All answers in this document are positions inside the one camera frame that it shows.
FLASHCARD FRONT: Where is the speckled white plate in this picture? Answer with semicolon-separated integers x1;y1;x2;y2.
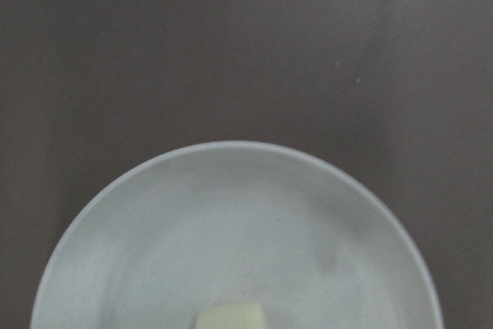
30;141;444;328

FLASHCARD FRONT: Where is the white steamed bun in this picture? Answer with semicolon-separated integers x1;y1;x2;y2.
194;303;269;329

